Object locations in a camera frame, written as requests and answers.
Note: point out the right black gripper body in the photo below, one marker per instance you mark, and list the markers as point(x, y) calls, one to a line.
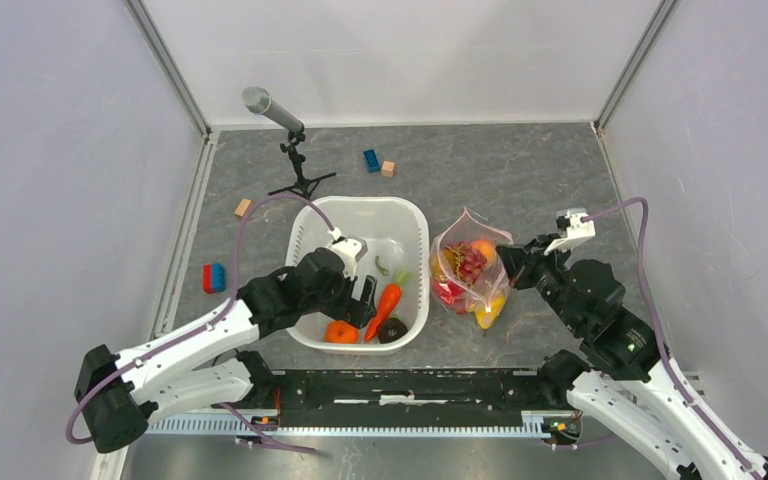
point(545, 273)

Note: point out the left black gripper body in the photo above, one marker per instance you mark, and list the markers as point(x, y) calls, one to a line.
point(337, 302)

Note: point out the peach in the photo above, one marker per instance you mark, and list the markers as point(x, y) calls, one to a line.
point(486, 248)

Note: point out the orange carrot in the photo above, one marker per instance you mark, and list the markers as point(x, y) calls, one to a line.
point(388, 301)

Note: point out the orange tangerine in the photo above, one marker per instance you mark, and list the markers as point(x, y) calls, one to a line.
point(341, 332)

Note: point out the purple grapes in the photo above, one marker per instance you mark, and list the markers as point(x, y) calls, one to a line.
point(469, 264)

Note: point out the clear zip top bag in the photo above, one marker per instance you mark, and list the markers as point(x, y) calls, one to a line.
point(493, 281)

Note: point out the yellow pear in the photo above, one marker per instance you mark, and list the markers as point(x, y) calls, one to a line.
point(487, 313)

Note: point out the brown kiwi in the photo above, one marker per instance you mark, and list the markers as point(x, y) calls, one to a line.
point(441, 264)

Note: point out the red bell pepper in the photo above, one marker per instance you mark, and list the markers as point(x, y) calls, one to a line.
point(451, 296)

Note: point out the white plastic basket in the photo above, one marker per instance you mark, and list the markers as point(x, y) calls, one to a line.
point(397, 231)

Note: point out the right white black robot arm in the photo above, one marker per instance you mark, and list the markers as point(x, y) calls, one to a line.
point(623, 375)

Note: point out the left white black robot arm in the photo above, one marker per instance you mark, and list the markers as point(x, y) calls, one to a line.
point(119, 394)

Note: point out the dark avocado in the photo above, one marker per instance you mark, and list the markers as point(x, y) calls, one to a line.
point(391, 330)

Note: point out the green pepper stem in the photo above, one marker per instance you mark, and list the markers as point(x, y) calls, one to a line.
point(381, 268)

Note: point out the red blue toy brick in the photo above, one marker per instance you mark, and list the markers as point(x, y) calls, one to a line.
point(213, 278)

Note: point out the wooden block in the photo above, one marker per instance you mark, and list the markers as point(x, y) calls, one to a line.
point(242, 208)

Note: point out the small wooden cube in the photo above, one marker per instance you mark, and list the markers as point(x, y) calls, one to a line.
point(388, 169)

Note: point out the grey microphone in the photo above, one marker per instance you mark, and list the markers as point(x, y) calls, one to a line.
point(259, 101)

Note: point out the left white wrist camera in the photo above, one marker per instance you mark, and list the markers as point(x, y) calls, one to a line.
point(350, 249)

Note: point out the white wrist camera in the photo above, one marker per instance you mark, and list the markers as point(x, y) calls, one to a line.
point(350, 249)
point(574, 229)

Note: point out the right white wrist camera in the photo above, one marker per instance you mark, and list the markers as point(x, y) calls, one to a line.
point(574, 229)

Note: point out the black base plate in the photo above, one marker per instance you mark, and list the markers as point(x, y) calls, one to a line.
point(404, 398)

